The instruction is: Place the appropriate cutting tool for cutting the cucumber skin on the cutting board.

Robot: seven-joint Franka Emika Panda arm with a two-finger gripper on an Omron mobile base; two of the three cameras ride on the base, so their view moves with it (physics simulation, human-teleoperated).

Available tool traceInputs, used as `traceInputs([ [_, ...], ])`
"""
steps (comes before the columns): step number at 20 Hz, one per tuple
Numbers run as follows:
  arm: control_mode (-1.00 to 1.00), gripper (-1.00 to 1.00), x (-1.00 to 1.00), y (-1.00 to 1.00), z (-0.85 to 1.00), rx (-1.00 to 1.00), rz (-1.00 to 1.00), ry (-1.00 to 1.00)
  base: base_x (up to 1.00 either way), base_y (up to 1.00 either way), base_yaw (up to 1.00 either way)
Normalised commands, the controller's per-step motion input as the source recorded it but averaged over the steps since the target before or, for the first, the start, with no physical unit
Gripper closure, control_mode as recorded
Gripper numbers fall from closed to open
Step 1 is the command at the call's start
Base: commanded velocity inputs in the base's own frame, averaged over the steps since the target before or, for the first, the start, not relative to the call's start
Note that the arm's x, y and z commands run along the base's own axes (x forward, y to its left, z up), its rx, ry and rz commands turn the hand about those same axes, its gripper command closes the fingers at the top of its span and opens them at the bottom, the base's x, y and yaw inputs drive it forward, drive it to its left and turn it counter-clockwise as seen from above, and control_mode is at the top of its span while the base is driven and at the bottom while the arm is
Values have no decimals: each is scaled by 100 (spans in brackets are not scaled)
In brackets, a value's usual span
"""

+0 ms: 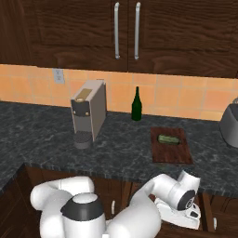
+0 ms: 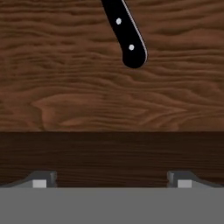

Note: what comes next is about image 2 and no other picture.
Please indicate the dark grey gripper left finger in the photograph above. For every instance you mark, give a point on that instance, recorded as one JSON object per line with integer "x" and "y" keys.
{"x": 42, "y": 178}

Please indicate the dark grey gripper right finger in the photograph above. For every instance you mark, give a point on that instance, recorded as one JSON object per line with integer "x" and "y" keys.
{"x": 181, "y": 178}

